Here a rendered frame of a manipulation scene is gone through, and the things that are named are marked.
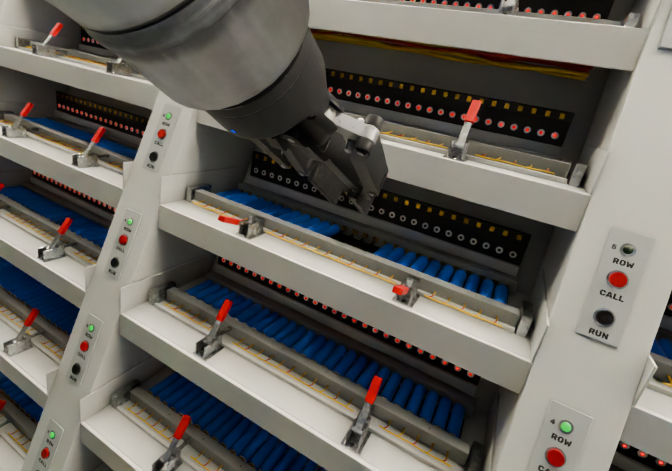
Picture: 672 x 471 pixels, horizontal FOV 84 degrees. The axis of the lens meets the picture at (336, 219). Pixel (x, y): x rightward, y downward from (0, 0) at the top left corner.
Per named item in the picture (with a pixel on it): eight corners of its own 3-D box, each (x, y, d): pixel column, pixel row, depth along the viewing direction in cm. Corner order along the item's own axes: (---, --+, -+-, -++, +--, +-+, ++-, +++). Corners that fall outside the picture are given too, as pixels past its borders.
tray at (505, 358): (519, 394, 43) (550, 326, 40) (157, 228, 66) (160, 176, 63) (522, 318, 61) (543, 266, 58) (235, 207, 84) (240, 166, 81)
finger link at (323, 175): (313, 181, 35) (307, 179, 35) (336, 205, 41) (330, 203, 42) (326, 153, 36) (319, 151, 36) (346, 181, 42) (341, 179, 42)
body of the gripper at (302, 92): (334, -8, 19) (373, 100, 27) (209, -19, 22) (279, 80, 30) (270, 122, 17) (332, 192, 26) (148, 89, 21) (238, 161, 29)
